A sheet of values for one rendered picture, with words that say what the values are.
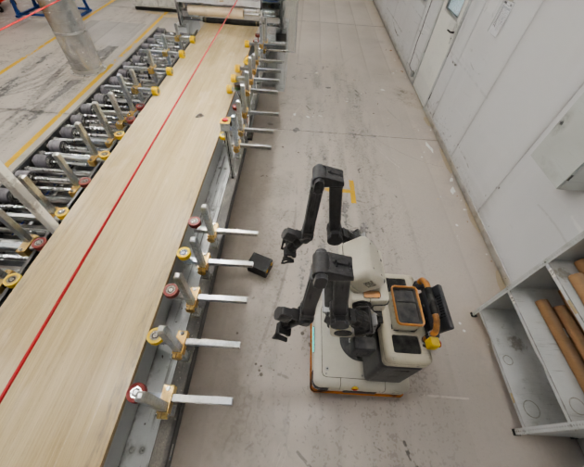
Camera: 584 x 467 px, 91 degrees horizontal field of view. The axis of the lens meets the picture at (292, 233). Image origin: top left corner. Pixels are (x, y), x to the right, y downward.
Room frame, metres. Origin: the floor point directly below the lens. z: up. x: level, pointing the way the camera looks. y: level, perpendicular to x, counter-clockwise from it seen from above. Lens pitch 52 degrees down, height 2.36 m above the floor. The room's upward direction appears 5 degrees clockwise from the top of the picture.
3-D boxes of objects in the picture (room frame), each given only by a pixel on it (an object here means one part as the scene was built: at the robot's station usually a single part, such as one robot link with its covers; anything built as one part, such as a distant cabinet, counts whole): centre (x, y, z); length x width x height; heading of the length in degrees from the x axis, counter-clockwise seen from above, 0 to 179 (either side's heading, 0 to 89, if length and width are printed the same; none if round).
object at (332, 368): (0.70, -0.55, 0.16); 0.67 x 0.64 x 0.25; 91
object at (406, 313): (0.71, -0.66, 0.87); 0.23 x 0.15 x 0.11; 1
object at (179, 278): (0.65, 0.53, 0.91); 0.04 x 0.04 x 0.48; 1
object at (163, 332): (0.40, 0.52, 0.89); 0.04 x 0.04 x 0.48; 1
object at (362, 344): (0.64, -0.39, 0.68); 0.28 x 0.27 x 0.25; 1
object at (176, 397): (0.19, 0.43, 0.80); 0.43 x 0.03 x 0.04; 91
